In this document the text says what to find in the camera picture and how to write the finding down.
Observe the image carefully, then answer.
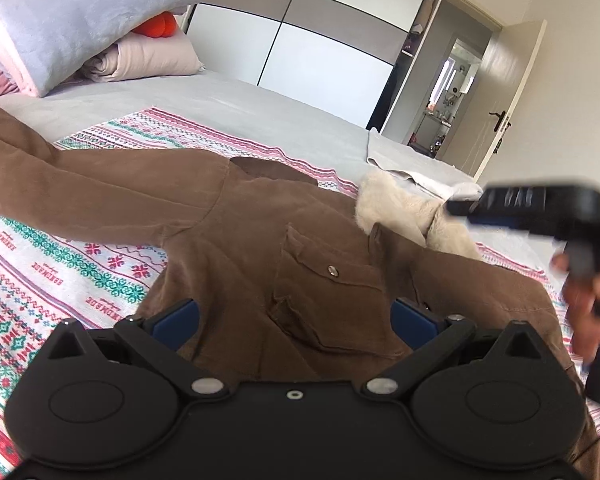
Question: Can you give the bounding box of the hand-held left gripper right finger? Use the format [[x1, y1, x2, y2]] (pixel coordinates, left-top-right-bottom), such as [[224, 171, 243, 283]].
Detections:
[[360, 297, 545, 397]]

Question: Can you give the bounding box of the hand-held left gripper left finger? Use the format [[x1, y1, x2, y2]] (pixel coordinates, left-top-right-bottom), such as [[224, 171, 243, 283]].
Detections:
[[47, 298, 232, 402]]

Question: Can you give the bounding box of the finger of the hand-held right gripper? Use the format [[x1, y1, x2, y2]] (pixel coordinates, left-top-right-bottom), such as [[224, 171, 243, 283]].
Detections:
[[445, 186, 543, 231]]

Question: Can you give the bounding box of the brown jacket with fur collar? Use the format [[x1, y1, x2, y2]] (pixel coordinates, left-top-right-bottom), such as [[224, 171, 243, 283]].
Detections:
[[0, 97, 600, 480]]

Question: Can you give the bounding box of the person's right hand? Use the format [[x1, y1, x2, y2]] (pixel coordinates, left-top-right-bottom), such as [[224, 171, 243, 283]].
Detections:
[[551, 252, 600, 364]]

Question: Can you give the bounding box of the white cloth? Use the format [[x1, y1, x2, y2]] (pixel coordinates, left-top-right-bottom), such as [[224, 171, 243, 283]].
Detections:
[[365, 127, 484, 201]]

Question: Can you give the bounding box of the glass display shelf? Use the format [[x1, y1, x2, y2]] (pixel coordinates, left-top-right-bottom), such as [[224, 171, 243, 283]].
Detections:
[[407, 102, 456, 158]]

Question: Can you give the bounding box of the cream room door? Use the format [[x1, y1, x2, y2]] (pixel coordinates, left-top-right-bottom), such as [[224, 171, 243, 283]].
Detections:
[[475, 20, 548, 186]]

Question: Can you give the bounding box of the patterned pink green blanket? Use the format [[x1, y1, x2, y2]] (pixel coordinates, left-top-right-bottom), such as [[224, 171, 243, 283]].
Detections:
[[0, 105, 600, 480]]

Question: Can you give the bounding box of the white grey wardrobe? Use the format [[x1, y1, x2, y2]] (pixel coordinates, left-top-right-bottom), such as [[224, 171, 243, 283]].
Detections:
[[185, 0, 453, 131]]

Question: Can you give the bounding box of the beige pillow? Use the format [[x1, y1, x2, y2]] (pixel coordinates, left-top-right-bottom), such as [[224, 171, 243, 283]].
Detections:
[[82, 27, 206, 83]]

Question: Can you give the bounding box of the orange plush toy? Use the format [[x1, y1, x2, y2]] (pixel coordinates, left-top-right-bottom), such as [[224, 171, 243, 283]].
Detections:
[[130, 10, 177, 40]]

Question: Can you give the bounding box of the folded grey blanket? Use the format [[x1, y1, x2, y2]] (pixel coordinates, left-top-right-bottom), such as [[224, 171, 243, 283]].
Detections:
[[0, 0, 213, 98]]

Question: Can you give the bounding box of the black door handle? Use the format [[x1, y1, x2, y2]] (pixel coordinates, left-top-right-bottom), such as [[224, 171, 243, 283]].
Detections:
[[489, 111, 512, 153]]

